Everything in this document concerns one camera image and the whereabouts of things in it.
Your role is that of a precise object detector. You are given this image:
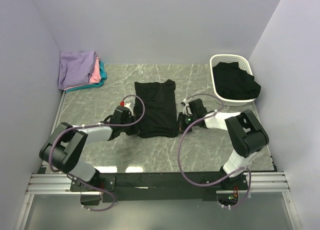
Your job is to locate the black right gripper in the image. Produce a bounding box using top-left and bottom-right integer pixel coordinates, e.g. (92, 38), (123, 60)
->
(172, 112), (197, 135)

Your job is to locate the black t-shirt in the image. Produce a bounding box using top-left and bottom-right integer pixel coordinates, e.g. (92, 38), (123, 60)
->
(212, 62), (261, 100)
(125, 79), (178, 138)

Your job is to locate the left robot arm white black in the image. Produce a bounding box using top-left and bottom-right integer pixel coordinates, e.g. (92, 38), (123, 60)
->
(39, 106), (136, 191)

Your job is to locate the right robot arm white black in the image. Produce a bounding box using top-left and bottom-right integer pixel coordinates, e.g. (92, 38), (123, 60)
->
(178, 99), (269, 190)

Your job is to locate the black t-shirt in basket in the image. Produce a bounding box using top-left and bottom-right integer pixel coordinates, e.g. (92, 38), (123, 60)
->
(212, 62), (261, 100)

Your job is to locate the folded pink t-shirt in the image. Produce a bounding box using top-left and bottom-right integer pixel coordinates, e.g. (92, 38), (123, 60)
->
(65, 57), (102, 91)

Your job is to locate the folded teal t-shirt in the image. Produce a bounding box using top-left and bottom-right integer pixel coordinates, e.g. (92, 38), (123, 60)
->
(65, 61), (108, 93)

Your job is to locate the white perforated laundry basket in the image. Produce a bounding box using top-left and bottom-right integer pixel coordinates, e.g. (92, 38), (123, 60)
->
(209, 54), (256, 106)

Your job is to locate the folded lavender t-shirt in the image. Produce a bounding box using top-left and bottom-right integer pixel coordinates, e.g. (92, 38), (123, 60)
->
(57, 51), (97, 90)

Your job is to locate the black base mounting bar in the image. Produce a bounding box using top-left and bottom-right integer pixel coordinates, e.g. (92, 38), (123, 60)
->
(70, 172), (249, 206)

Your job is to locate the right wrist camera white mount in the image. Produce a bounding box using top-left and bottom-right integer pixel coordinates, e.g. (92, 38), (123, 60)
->
(181, 98), (192, 115)

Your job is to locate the aluminium extrusion rail frame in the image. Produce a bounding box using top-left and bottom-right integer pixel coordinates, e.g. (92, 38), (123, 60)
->
(13, 91), (302, 230)

